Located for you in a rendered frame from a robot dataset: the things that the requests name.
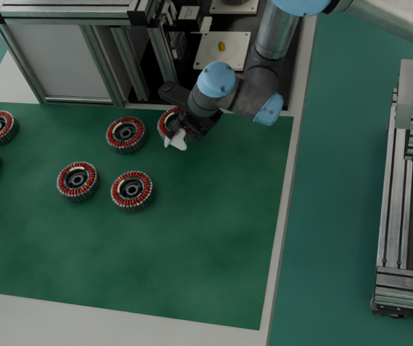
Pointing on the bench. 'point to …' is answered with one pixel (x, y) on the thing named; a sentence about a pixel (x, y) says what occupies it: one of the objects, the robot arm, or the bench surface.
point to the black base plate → (283, 86)
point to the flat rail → (162, 10)
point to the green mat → (257, 272)
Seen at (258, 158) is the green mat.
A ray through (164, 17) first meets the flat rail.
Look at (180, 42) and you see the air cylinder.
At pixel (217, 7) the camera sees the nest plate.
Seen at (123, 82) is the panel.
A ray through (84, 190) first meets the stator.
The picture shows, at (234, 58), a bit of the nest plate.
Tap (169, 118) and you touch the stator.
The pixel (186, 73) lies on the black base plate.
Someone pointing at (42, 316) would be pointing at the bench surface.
